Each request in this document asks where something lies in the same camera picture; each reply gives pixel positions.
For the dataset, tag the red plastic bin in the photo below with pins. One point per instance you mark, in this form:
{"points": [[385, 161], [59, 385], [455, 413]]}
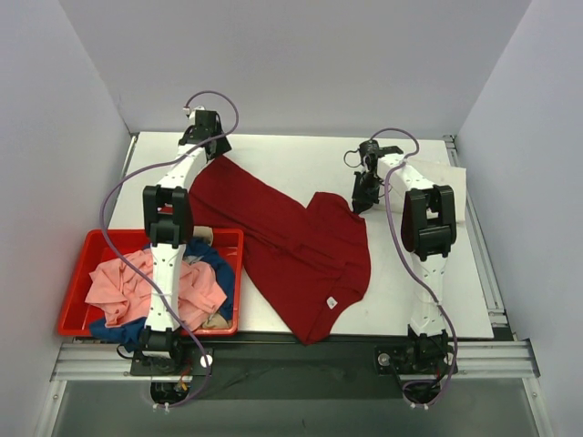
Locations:
{"points": [[76, 315]]}

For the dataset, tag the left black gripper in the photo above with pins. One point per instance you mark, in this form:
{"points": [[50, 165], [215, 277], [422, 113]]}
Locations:
{"points": [[219, 144]]}

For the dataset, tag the navy blue t-shirt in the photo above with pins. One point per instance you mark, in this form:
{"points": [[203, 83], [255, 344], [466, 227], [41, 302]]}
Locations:
{"points": [[197, 250]]}

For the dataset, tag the dark red t-shirt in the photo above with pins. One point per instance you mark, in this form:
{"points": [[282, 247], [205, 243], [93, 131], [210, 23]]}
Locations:
{"points": [[311, 263]]}

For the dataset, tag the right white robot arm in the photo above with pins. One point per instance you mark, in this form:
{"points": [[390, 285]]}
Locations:
{"points": [[427, 234]]}

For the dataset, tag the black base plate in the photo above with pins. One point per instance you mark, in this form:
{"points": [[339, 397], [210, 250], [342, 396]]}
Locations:
{"points": [[265, 366]]}

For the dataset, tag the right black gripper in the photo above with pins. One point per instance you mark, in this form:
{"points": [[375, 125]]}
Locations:
{"points": [[364, 185]]}

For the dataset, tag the aluminium frame rail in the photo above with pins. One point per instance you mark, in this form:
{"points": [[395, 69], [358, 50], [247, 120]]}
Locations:
{"points": [[496, 360]]}

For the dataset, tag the pink t-shirt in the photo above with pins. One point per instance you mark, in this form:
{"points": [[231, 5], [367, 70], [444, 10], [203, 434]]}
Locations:
{"points": [[124, 296]]}

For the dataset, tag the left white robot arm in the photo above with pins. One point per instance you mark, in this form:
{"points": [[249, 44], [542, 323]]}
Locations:
{"points": [[169, 226]]}

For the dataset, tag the beige t-shirt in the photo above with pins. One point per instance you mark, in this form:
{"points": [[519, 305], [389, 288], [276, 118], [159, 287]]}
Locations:
{"points": [[214, 321]]}

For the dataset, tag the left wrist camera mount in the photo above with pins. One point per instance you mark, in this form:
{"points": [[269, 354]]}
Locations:
{"points": [[191, 112]]}

